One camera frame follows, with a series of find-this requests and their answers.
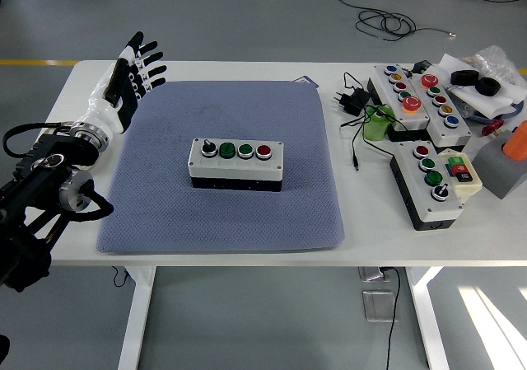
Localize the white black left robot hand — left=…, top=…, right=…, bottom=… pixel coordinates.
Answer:
left=76, top=30, right=168, bottom=135

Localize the four-button grey control box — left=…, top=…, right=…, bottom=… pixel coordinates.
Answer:
left=389, top=140, right=464, bottom=232
left=187, top=137, right=285, bottom=193

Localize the five-button box glowing stop button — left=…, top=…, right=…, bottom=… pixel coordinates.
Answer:
left=367, top=64, right=431, bottom=143

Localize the five-button box red mushroom button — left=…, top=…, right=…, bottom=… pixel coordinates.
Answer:
left=407, top=72, right=473, bottom=148

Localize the blue-grey textured mat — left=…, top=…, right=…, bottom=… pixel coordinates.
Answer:
left=96, top=80, right=346, bottom=255

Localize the purple card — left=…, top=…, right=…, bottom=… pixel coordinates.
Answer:
left=292, top=75, right=321, bottom=89

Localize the white table leg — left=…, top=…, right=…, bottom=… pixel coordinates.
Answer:
left=405, top=265, right=452, bottom=370
left=118, top=265, right=157, bottom=370

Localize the black power adapter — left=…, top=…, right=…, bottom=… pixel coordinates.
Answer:
left=332, top=87, right=371, bottom=117

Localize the green plastic cylinder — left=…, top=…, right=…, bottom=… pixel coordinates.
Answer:
left=362, top=103, right=397, bottom=143

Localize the metal floor socket plate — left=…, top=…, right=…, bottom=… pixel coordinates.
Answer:
left=357, top=265, right=390, bottom=283
left=361, top=289, right=399, bottom=324

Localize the red knob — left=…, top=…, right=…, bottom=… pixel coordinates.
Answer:
left=481, top=119, right=506, bottom=137

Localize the clear plastic bag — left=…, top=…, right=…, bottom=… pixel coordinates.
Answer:
left=460, top=44, right=522, bottom=87

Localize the grey block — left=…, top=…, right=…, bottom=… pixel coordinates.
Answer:
left=471, top=129, right=527, bottom=200

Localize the blue round plate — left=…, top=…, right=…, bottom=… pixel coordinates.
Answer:
left=450, top=93, right=526, bottom=123

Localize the orange cylinder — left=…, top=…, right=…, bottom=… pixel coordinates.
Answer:
left=501, top=120, right=527, bottom=161

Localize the thin black cable loop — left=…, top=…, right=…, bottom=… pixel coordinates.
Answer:
left=111, top=265, right=137, bottom=288

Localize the black adapter cable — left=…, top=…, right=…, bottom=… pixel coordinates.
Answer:
left=339, top=72, right=400, bottom=171

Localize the coiled black floor cable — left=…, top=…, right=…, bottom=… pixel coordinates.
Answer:
left=333, top=0, right=458, bottom=41

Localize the black rubber ring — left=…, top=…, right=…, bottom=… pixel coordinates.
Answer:
left=477, top=77, right=501, bottom=97
left=450, top=69, right=481, bottom=87

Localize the black hanging power cable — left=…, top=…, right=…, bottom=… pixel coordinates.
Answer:
left=378, top=265, right=403, bottom=370

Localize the cream switch box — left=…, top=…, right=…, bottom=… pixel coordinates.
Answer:
left=437, top=148, right=483, bottom=205

